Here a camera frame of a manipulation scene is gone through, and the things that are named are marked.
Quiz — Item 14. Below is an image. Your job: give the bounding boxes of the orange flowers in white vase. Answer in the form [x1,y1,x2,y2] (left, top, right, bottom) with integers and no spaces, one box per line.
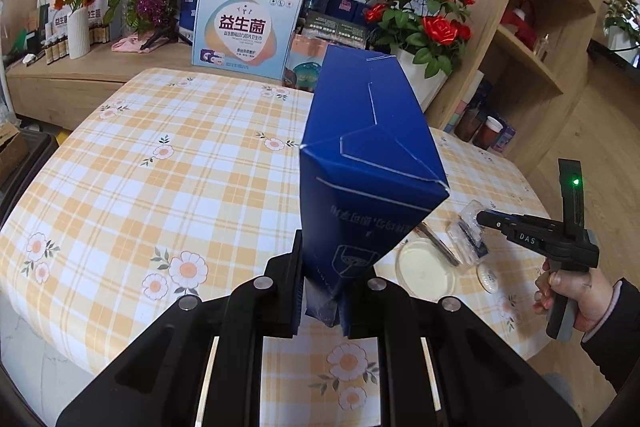
[40,0,101,60]

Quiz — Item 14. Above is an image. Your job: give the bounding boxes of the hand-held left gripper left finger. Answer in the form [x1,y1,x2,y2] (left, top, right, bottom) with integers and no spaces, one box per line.
[55,232,307,427]

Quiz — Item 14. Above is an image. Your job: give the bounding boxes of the clear blister pack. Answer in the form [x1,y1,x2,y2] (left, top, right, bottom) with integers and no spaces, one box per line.
[447,201,493,268]

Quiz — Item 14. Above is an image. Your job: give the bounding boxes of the small purple box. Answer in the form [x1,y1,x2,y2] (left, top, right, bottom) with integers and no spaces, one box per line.
[492,124,517,155]

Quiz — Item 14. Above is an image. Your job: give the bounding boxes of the purple flower bunch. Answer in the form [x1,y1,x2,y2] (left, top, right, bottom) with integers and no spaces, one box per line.
[135,0,173,25]

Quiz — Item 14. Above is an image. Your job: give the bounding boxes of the pink rose plant white pot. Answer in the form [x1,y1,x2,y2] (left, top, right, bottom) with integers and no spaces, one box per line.
[602,0,640,52]

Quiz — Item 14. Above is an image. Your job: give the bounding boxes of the person's right forearm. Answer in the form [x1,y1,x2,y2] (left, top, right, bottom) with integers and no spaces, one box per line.
[582,277,640,358]

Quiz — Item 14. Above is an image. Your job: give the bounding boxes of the person's right hand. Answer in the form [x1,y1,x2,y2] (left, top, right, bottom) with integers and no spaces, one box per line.
[532,262,614,334]

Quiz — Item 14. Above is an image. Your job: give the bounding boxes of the round clear petri dish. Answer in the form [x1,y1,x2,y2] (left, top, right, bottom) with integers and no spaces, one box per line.
[396,237,457,300]

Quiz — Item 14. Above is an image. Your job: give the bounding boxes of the low wooden cabinet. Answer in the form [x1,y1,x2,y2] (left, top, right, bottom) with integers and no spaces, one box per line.
[5,39,301,128]

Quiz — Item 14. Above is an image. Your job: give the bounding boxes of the marbled pattern pack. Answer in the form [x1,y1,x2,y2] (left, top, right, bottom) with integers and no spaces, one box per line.
[282,34,331,94]

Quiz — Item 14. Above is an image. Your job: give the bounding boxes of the white box with blue print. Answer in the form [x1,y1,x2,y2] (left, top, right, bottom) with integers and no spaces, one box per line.
[191,0,306,82]

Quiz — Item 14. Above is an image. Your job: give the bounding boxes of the row of small brown bottles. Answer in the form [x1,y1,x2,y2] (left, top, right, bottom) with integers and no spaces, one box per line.
[42,24,110,65]

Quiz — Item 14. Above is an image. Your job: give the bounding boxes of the stack of pastel cups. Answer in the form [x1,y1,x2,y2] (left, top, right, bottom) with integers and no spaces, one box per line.
[445,79,493,135]

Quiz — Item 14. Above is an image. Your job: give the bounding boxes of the red basket with handle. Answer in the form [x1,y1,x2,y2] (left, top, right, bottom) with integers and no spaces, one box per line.
[500,0,538,50]

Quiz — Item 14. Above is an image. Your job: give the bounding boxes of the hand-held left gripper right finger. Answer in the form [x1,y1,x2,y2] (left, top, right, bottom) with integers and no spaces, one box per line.
[344,276,583,427]

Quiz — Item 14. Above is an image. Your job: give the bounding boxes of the blue carton box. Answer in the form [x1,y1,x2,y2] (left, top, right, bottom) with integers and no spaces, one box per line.
[298,44,451,328]

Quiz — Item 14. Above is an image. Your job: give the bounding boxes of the small white round cup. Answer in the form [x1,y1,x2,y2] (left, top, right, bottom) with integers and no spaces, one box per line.
[477,264,501,293]

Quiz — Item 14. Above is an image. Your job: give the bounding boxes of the plaid floral tablecloth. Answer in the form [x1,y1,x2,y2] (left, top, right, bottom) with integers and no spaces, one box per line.
[0,67,556,427]

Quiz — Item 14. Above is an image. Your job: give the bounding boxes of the black flat box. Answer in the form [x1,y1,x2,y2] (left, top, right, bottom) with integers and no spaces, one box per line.
[304,11,371,46]

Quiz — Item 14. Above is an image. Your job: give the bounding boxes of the red rose plant white pot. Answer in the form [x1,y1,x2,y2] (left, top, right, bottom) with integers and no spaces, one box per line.
[362,0,476,112]

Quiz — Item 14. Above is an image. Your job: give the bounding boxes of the cardboard box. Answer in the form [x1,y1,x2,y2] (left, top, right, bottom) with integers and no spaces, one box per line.
[0,127,28,172]

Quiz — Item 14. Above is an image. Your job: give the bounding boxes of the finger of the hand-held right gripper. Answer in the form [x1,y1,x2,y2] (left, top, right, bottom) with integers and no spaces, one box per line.
[475,209,512,236]

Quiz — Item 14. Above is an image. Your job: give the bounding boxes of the brown cup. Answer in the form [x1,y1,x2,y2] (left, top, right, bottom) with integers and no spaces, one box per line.
[454,107,481,142]

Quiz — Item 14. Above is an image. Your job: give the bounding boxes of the small black tripod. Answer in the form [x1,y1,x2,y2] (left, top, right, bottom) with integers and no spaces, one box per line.
[142,0,195,52]

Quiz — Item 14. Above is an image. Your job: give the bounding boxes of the black countertop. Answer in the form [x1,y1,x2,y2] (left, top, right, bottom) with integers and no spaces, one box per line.
[590,37,640,68]

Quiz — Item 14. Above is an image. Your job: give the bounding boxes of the metal tweezers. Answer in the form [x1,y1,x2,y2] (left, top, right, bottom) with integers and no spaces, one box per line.
[417,222,461,268]

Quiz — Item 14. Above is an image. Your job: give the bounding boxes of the navy box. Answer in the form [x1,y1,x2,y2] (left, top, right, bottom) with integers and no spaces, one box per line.
[330,0,368,25]

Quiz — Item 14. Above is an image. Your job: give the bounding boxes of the red paper cup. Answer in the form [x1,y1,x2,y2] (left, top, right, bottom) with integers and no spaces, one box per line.
[472,116,503,151]

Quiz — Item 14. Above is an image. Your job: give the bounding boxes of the pink cloth item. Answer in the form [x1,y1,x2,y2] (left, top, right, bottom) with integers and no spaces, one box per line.
[111,34,151,54]

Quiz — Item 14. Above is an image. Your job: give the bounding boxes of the small white printed box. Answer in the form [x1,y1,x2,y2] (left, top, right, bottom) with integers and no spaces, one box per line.
[50,4,106,42]

